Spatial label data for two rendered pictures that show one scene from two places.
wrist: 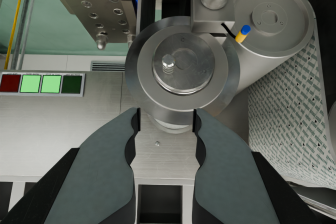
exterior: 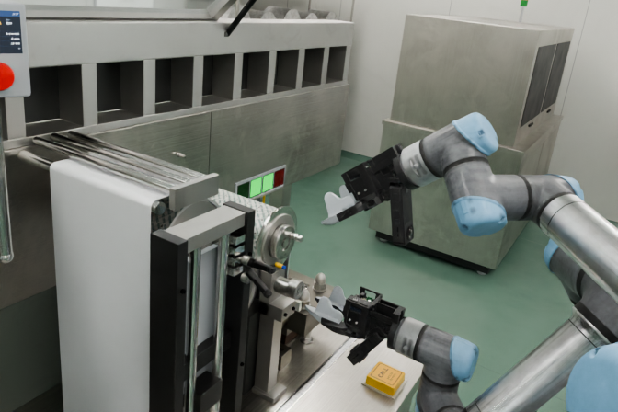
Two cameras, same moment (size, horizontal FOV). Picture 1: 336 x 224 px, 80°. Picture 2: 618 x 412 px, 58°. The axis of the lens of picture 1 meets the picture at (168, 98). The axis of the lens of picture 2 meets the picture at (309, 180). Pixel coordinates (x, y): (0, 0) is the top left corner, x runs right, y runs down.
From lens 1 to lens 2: 105 cm
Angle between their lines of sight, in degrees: 58
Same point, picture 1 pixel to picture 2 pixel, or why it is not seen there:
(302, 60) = not seen: hidden behind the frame
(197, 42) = (280, 256)
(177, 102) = (283, 219)
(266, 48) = not seen: hidden behind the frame
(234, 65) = (258, 252)
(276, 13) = not seen: hidden behind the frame
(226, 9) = (274, 280)
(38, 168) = (260, 108)
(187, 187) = (150, 111)
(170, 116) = (284, 210)
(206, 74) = (279, 239)
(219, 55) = (266, 255)
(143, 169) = (190, 123)
